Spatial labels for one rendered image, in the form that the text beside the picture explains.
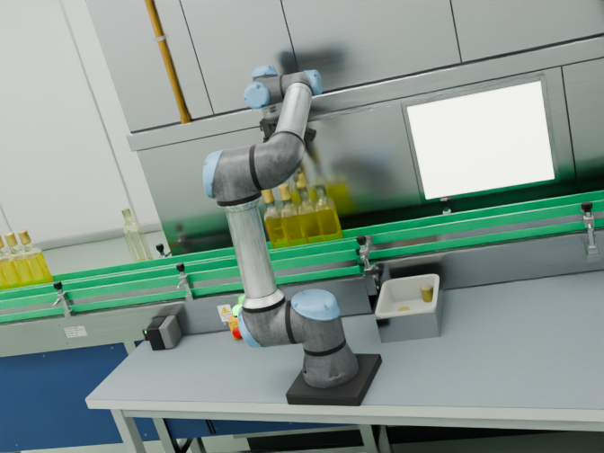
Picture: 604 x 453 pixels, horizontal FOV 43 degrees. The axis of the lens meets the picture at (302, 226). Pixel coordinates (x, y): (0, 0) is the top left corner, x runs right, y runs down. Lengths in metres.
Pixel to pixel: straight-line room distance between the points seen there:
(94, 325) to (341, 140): 1.05
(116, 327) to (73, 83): 3.74
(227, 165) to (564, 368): 0.96
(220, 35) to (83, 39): 3.64
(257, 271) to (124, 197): 4.43
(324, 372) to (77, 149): 4.61
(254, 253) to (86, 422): 1.29
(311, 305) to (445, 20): 0.96
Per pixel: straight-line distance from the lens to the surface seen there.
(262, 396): 2.16
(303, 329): 2.00
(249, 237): 1.96
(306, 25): 2.47
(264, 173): 1.88
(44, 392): 3.05
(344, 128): 2.48
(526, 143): 2.47
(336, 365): 2.04
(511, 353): 2.10
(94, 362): 2.87
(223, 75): 2.57
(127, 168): 6.26
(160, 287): 2.60
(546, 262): 2.42
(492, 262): 2.41
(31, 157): 6.63
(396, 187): 2.52
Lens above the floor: 1.86
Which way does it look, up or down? 20 degrees down
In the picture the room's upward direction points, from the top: 15 degrees counter-clockwise
